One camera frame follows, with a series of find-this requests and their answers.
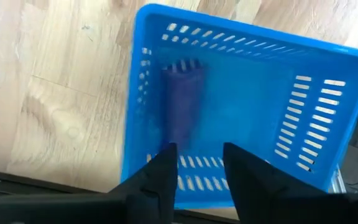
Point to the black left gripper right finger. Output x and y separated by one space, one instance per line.
259 193

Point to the silver metal bracket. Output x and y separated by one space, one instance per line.
339 183

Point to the dark blue power adapter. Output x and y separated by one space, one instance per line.
183 105

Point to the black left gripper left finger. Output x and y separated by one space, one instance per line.
141 193

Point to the blue slotted plastic basket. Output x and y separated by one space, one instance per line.
244 102

